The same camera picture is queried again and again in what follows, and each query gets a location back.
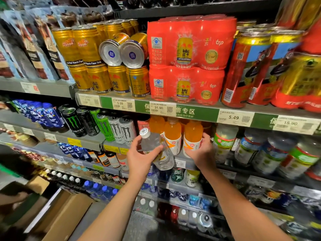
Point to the dark metal shelf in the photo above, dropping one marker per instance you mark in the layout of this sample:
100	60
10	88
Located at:
200	8

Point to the blue label clear bottle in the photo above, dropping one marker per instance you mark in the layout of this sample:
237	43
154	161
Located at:
273	155
249	148

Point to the small cardboard box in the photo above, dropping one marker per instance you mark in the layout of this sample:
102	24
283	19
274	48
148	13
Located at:
37	184

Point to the gold red can multipack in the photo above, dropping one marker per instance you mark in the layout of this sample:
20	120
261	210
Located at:
301	80

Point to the person's right forearm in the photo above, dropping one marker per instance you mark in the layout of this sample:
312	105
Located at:
238	210

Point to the row of blue drink bottles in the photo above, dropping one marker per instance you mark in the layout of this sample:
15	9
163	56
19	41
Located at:
40	114

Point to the green energy can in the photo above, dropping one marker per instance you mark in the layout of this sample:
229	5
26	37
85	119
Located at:
105	127

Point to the person's right hand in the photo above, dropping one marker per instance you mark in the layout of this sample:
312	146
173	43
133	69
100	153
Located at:
204	156

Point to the person's left forearm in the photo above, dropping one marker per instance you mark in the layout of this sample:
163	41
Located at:
115	213

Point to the clear water bottle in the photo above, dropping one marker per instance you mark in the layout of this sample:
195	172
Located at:
150	141

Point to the orange drink bottle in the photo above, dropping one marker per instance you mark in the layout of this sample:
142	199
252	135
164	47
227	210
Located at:
157	125
173	135
193	134

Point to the row of white cap bottles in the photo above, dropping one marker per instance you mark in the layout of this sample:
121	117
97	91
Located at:
64	179

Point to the tall gold cans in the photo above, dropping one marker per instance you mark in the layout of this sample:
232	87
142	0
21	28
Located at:
298	9

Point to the row of blue white cans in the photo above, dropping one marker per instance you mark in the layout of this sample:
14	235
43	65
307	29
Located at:
180	197

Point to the person's left thumb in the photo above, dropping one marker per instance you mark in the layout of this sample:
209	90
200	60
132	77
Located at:
153	151

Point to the row of dark drink bottles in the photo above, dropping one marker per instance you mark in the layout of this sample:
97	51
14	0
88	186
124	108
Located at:
107	160

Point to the row of small blue bottles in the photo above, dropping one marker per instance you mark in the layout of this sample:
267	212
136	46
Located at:
74	151

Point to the tall red blue can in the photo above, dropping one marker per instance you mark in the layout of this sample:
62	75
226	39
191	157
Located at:
240	72
268	80

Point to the grey metal shelf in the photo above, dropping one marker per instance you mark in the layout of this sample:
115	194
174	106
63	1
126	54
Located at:
50	87
57	139

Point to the large cardboard box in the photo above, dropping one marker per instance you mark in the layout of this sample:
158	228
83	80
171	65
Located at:
65	218

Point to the green label clear bottle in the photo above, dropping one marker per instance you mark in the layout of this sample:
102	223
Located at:
299	160
224	143

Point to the row of clear capped bottles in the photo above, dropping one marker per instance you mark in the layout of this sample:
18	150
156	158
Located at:
194	219

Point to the white price tag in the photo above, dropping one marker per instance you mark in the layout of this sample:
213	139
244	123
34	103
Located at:
235	117
89	100
163	109
296	124
123	104

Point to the white yellow drink cup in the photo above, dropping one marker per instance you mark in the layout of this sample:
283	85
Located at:
192	178

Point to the red drink bottle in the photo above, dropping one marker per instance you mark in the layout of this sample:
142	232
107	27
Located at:
174	213

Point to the person's right thumb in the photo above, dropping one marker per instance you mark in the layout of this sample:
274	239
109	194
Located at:
191	153

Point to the white energy can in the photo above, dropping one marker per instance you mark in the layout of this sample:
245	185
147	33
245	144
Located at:
128	130
115	129

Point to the black energy can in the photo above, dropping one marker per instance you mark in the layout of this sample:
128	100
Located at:
74	122
88	121

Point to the green shelf price rail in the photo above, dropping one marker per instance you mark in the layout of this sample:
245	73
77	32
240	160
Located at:
198	112

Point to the green drink can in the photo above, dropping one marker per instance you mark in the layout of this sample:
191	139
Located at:
177	175

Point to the row of blue cap bottles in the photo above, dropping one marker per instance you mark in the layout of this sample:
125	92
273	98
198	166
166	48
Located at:
100	190

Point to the person's left hand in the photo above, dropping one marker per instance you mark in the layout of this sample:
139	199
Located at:
138	163

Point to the stack of gold energy cans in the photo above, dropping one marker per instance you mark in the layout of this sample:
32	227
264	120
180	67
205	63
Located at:
100	55

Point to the red marked price tag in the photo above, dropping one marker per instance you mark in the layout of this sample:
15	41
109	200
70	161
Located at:
30	87

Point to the row of snack packets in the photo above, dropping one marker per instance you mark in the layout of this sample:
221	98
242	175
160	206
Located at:
32	45

